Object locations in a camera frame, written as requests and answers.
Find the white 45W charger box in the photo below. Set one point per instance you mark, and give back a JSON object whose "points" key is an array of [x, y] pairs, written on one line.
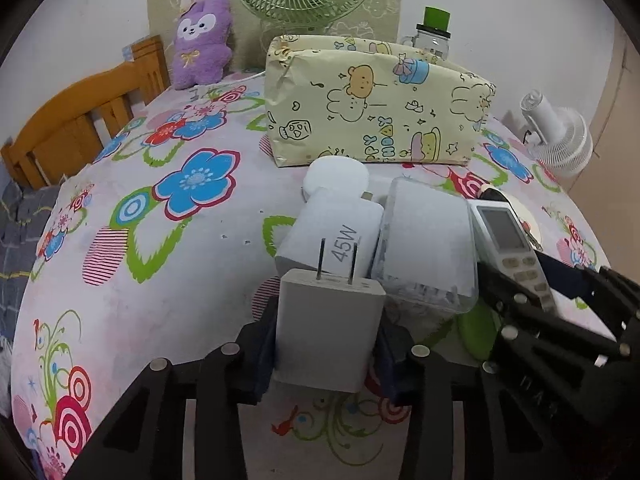
{"points": [[335, 231]]}

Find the white round earbuds case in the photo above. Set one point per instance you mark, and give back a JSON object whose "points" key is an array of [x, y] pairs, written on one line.
{"points": [[336, 173]]}

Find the white small fan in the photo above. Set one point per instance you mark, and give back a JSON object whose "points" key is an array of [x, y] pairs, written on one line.
{"points": [[562, 140]]}

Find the glass jar with green lid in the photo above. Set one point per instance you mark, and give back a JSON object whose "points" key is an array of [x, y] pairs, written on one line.
{"points": [[432, 34]]}

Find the floral tablecloth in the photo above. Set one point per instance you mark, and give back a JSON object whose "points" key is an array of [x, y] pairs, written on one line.
{"points": [[165, 246]]}

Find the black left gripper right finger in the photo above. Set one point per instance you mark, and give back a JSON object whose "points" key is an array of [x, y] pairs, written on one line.
{"points": [[523, 414]]}

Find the clear plastic rectangular box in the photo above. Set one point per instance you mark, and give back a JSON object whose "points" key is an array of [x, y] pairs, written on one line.
{"points": [[425, 258]]}

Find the purple plush rabbit toy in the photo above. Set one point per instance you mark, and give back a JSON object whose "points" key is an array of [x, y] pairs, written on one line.
{"points": [[201, 44]]}

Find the white wall charger plug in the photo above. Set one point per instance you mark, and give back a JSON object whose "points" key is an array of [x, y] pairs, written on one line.
{"points": [[326, 328]]}

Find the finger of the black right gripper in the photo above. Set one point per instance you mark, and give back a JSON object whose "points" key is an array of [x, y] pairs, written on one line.
{"points": [[608, 294], [608, 359]]}

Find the cream round bunny mirror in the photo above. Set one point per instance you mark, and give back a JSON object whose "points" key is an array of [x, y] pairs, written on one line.
{"points": [[520, 212]]}

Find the green flat plastic object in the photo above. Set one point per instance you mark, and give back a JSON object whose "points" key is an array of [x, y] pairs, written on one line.
{"points": [[478, 330]]}

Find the blue plaid cloth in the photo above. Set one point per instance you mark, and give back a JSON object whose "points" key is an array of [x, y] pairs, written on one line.
{"points": [[24, 214]]}

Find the yellow cartoon storage box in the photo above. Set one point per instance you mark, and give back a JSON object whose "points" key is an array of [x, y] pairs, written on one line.
{"points": [[373, 101]]}

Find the wooden chair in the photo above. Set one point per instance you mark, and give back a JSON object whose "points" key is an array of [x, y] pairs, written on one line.
{"points": [[60, 139]]}

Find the white remote control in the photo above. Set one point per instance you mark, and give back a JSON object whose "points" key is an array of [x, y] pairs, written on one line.
{"points": [[501, 242]]}

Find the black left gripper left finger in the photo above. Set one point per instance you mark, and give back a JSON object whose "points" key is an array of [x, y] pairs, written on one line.
{"points": [[142, 437]]}

